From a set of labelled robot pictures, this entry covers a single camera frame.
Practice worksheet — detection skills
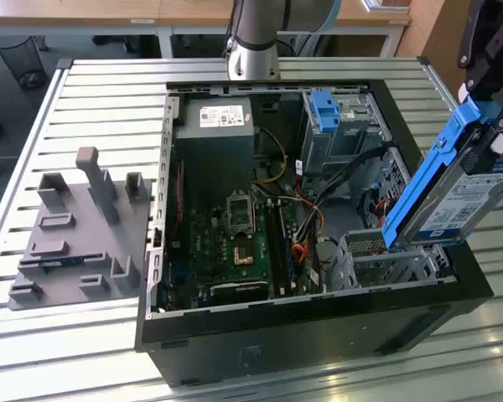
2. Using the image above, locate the metal disk bay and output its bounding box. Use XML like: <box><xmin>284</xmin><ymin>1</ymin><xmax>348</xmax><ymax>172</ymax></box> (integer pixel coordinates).
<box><xmin>326</xmin><ymin>228</ymin><xmax>460</xmax><ymax>294</ymax></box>

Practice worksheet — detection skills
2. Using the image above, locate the CPU socket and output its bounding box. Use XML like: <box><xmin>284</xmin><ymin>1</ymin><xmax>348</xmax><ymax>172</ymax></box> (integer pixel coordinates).
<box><xmin>225</xmin><ymin>190</ymin><xmax>257</xmax><ymax>236</ymax></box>

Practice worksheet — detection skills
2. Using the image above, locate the hard disk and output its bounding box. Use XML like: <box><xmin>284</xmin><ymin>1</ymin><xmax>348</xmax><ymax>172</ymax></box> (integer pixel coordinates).
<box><xmin>381</xmin><ymin>95</ymin><xmax>503</xmax><ymax>254</ymax></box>

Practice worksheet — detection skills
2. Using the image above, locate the orange wire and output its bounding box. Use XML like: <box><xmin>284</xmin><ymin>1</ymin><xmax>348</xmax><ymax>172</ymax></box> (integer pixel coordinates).
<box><xmin>291</xmin><ymin>244</ymin><xmax>316</xmax><ymax>265</ymax></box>

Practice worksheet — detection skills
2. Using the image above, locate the wooden desk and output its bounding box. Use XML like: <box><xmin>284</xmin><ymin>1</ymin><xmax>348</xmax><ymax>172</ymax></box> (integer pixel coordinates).
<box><xmin>0</xmin><ymin>0</ymin><xmax>412</xmax><ymax>59</ymax></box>

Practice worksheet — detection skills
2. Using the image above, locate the black mesh waste bin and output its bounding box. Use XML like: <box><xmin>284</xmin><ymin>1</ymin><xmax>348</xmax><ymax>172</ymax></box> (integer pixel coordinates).
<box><xmin>0</xmin><ymin>34</ymin><xmax>48</xmax><ymax>90</ymax></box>

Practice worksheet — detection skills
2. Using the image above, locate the black expansion card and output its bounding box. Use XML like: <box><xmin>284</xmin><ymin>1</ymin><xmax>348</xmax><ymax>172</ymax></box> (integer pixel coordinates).
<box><xmin>208</xmin><ymin>279</ymin><xmax>270</xmax><ymax>303</ymax></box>

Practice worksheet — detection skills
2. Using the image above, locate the yellow wire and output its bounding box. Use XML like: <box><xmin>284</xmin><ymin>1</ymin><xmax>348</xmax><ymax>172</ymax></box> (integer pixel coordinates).
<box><xmin>251</xmin><ymin>126</ymin><xmax>288</xmax><ymax>185</ymax></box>

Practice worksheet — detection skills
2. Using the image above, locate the tall metal drive cage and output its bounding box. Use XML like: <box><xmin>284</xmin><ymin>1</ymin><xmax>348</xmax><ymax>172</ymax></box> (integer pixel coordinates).
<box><xmin>299</xmin><ymin>90</ymin><xmax>394</xmax><ymax>178</ymax></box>

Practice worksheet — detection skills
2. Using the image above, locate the long black cable bundle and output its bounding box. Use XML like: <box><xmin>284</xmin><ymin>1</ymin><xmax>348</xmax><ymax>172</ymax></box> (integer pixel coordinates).
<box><xmin>313</xmin><ymin>146</ymin><xmax>389</xmax><ymax>207</ymax></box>

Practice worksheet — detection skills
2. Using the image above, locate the black disk wire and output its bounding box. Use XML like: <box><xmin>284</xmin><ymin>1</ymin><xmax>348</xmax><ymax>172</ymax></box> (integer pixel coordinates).
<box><xmin>359</xmin><ymin>187</ymin><xmax>378</xmax><ymax>229</ymax></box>

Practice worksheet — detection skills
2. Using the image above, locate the grey parts rack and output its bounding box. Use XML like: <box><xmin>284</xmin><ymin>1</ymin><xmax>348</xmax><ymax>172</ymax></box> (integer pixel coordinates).
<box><xmin>8</xmin><ymin>146</ymin><xmax>154</xmax><ymax>312</ymax></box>

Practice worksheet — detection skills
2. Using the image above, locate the blue drive latch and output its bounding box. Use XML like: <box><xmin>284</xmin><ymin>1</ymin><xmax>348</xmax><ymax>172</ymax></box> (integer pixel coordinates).
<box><xmin>310</xmin><ymin>90</ymin><xmax>341</xmax><ymax>133</ymax></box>

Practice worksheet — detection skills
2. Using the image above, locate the grey power supply unit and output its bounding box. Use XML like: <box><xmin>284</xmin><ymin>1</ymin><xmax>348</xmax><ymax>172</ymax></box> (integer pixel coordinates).
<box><xmin>174</xmin><ymin>96</ymin><xmax>256</xmax><ymax>198</ymax></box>

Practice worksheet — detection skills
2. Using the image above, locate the RAM stick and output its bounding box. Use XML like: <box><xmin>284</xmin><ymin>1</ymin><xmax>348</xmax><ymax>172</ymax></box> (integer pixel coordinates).
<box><xmin>39</xmin><ymin>258</ymin><xmax>84</xmax><ymax>270</ymax></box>

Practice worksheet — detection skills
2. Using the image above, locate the multicolour wire bundle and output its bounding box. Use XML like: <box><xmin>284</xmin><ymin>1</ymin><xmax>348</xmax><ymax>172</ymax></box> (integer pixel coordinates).
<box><xmin>255</xmin><ymin>193</ymin><xmax>326</xmax><ymax>253</ymax></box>

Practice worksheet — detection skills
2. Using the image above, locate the green motherboard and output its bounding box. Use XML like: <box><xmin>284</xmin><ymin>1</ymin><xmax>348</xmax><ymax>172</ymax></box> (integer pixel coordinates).
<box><xmin>167</xmin><ymin>188</ymin><xmax>319</xmax><ymax>312</ymax></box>

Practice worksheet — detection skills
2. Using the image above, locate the thin red wire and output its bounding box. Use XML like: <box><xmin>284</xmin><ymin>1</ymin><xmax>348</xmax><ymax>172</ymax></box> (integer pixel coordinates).
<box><xmin>172</xmin><ymin>161</ymin><xmax>186</xmax><ymax>236</ymax></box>

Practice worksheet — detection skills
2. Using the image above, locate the red disk wire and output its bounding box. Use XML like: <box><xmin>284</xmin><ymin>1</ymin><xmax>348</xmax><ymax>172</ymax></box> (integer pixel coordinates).
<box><xmin>373</xmin><ymin>197</ymin><xmax>392</xmax><ymax>229</ymax></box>

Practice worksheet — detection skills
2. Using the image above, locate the grey round speaker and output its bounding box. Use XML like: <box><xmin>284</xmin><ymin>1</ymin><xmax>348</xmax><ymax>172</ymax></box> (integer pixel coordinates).
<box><xmin>315</xmin><ymin>235</ymin><xmax>341</xmax><ymax>270</ymax></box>

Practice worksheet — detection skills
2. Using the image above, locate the black RAM slot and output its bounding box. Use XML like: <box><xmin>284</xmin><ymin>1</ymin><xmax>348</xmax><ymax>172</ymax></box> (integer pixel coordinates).
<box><xmin>277</xmin><ymin>199</ymin><xmax>298</xmax><ymax>291</ymax></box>
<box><xmin>266</xmin><ymin>198</ymin><xmax>285</xmax><ymax>297</ymax></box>

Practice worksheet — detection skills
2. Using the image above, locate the black PC case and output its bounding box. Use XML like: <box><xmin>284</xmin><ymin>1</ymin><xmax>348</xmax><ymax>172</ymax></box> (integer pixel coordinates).
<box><xmin>133</xmin><ymin>78</ymin><xmax>495</xmax><ymax>389</ymax></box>

